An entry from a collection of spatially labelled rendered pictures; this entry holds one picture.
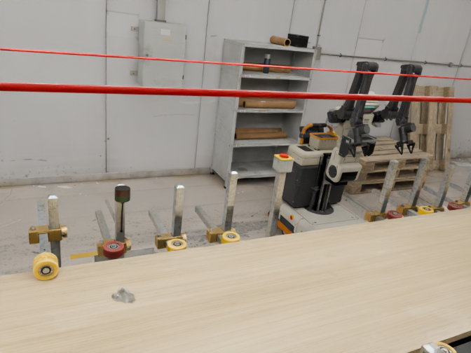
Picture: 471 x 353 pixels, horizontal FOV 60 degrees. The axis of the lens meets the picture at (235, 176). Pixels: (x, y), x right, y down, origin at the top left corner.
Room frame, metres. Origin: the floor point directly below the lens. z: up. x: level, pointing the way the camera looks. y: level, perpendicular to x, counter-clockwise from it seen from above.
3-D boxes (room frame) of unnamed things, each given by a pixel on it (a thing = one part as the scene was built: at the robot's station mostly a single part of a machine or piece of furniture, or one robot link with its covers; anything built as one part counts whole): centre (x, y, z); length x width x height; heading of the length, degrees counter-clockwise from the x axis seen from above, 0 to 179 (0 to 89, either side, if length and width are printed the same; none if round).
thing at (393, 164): (2.19, -0.87, 0.93); 0.04 x 0.04 x 0.48; 28
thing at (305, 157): (3.44, -0.73, 0.59); 0.55 x 0.34 x 0.83; 118
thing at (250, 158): (4.55, -0.20, 0.78); 0.90 x 0.45 x 1.55; 118
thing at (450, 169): (2.43, -1.31, 0.87); 0.04 x 0.04 x 0.48; 28
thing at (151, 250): (1.52, 0.44, 0.75); 0.26 x 0.01 x 0.10; 118
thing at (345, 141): (3.10, -0.91, 0.99); 0.28 x 0.16 x 0.22; 118
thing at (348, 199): (2.23, -0.81, 0.82); 0.43 x 0.03 x 0.04; 28
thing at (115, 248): (1.39, 0.45, 0.85); 0.08 x 0.08 x 0.11
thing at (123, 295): (1.10, 0.32, 0.91); 0.09 x 0.07 x 0.02; 55
